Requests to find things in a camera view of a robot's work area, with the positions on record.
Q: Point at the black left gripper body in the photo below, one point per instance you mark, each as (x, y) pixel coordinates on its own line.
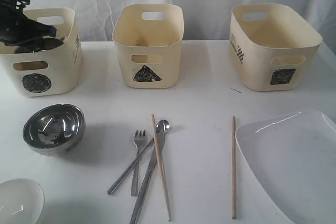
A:
(18, 30)

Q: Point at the cream bin with circle mark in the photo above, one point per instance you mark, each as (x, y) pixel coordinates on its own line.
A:
(49, 72)

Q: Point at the stainless steel bowl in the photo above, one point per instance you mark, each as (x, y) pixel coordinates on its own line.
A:
(54, 130)

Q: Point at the white ceramic bowl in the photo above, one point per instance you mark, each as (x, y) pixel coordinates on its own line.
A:
(22, 201)

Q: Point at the steel spoon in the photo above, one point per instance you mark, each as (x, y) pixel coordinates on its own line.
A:
(162, 124)

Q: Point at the steel table knife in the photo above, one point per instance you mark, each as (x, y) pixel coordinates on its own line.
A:
(144, 187)

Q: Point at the wooden chopstick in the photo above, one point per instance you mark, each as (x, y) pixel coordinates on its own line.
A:
(161, 167)
(233, 169)

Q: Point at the cream bin with triangle mark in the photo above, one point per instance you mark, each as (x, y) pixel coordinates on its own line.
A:
(148, 40)

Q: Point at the cream bin with square mark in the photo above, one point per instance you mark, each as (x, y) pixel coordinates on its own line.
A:
(271, 46)

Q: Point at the white rectangular plate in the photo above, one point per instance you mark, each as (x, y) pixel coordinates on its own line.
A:
(292, 156)

